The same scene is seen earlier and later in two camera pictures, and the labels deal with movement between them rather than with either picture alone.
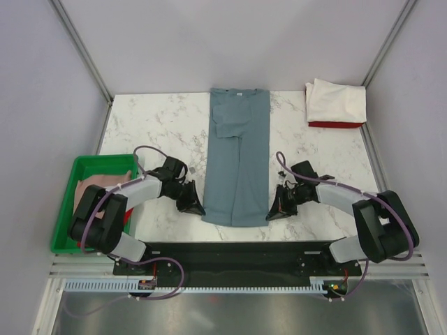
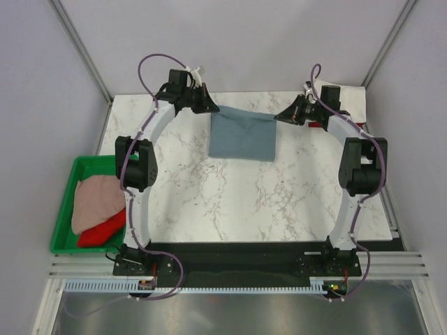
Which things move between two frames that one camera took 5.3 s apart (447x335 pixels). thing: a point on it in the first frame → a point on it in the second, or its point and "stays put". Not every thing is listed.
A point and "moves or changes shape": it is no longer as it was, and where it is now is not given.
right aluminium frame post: [406, 8] stays put
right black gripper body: [287, 202] → [304, 111]
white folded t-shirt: [332, 102] stays put
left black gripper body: [185, 199] → [195, 99]
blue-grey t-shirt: [236, 186] moves or changes shape
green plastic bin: [86, 167] stays put
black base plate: [244, 264] stays put
